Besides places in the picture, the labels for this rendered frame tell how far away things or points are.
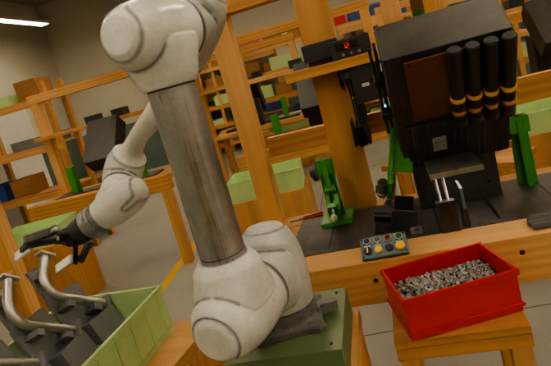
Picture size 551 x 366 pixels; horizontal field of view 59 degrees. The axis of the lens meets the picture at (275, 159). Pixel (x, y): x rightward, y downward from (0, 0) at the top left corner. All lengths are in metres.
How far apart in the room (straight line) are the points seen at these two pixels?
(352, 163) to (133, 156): 1.04
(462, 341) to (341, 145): 1.03
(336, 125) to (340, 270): 0.72
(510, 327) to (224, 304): 0.75
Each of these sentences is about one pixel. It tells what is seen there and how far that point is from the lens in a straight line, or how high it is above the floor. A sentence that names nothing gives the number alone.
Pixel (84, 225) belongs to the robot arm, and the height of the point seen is 1.30.
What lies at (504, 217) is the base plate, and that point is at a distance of 1.82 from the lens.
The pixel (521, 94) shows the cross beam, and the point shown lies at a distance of 2.28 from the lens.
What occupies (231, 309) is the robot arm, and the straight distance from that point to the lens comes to 1.02.
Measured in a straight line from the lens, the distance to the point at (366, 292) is 1.69.
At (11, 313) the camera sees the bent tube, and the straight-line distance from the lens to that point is 1.68.
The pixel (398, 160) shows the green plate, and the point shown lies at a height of 1.15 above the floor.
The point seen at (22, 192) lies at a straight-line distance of 7.26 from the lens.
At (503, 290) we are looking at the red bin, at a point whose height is 0.87.
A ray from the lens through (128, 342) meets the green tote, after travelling 1.65.
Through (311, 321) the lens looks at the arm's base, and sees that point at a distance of 1.28.
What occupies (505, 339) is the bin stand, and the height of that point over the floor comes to 0.77.
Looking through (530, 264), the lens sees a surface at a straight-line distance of 1.70.
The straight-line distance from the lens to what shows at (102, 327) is 1.85.
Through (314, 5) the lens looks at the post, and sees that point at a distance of 2.12.
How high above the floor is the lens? 1.57
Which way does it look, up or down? 10 degrees down
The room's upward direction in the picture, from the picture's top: 15 degrees counter-clockwise
